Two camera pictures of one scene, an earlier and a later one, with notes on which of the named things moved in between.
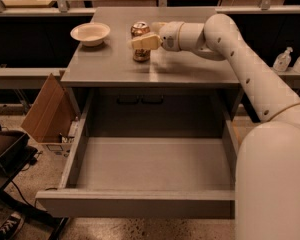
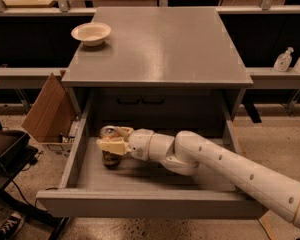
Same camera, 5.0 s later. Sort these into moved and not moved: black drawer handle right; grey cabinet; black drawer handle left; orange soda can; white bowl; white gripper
Moved: orange soda can; white gripper
Not moved: black drawer handle left; black drawer handle right; white bowl; grey cabinet
